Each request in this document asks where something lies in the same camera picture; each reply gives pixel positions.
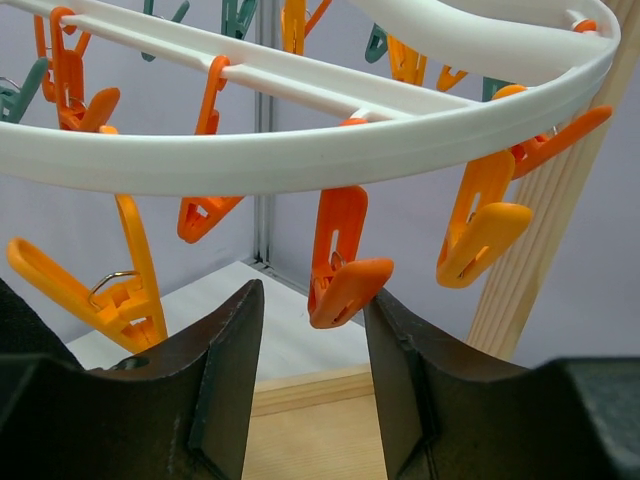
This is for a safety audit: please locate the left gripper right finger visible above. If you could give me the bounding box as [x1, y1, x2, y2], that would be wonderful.
[364, 292, 639, 479]

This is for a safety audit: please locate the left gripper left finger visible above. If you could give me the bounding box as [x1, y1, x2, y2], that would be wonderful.
[1, 280, 264, 479]

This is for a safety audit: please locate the white round clip hanger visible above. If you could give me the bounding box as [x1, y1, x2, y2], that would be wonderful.
[0, 0, 622, 356]

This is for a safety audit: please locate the wooden hanger rack frame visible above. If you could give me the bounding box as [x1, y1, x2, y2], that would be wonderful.
[247, 1, 639, 479]

